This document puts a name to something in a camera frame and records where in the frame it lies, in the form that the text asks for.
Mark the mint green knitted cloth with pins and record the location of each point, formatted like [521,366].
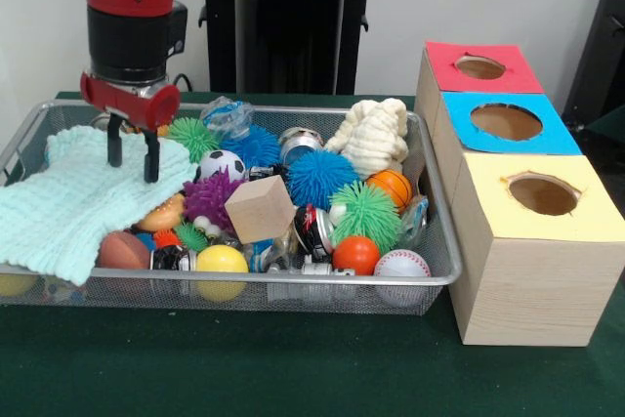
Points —
[73,212]

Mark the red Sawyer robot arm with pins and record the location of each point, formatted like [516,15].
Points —
[132,21]

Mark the green spiky rubber ball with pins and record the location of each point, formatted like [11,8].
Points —
[363,217]

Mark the plain orange ball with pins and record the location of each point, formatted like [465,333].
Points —
[356,255]

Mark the silver mesh bin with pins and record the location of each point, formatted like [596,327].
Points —
[293,297]

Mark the small orange basketball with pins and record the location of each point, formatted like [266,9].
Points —
[390,187]

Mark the cream knitted cloth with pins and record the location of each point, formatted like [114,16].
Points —
[371,138]

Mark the dark green side table cloth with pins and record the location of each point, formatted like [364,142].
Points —
[610,125]

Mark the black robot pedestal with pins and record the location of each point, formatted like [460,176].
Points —
[273,46]

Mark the blue spiky rubber ball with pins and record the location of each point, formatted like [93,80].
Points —
[320,175]

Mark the wooden box with three holes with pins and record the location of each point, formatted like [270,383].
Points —
[537,290]

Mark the small white baseball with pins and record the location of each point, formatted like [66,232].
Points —
[400,263]

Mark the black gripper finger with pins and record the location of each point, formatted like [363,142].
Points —
[115,148]
[152,163]

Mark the purple spiky rubber ball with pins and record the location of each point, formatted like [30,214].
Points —
[210,199]

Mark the plain wooden cube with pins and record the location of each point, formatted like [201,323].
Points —
[259,212]

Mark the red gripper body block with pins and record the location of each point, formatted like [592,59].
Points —
[141,107]

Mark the plain yellow ball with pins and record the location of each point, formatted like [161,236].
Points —
[222,260]

